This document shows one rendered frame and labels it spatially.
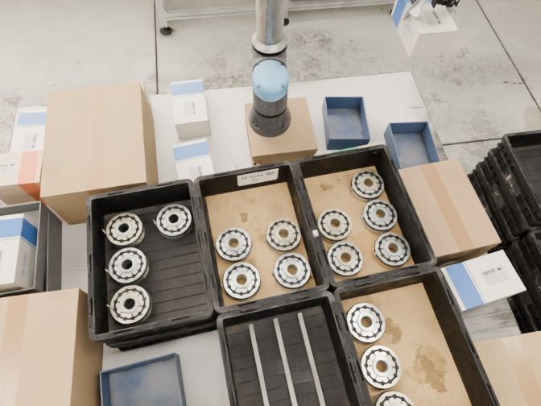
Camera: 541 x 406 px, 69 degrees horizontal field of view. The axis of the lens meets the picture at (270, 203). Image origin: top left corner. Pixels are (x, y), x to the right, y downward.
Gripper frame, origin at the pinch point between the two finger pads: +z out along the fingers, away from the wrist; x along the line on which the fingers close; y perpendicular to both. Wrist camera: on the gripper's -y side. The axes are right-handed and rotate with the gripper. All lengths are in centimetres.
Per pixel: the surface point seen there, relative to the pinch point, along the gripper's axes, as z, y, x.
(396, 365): 24, 95, -30
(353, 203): 28, 48, -29
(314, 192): 28, 42, -40
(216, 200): 28, 41, -71
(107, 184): 21, 35, -101
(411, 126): 36.2, 15.1, 4.6
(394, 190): 22, 48, -17
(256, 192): 28, 39, -58
